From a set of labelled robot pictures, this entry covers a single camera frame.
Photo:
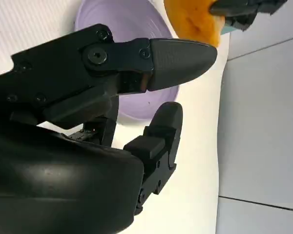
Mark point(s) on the orange toy bread roll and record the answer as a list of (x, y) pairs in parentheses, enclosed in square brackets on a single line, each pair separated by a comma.
[(188, 17)]

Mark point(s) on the lilac plate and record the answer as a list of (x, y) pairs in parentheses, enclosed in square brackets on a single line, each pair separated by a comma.
[(127, 22)]

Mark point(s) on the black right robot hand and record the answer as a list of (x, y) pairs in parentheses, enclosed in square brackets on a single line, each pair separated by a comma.
[(51, 170)]

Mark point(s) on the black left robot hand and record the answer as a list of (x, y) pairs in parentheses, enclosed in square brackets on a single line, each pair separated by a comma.
[(239, 9)]

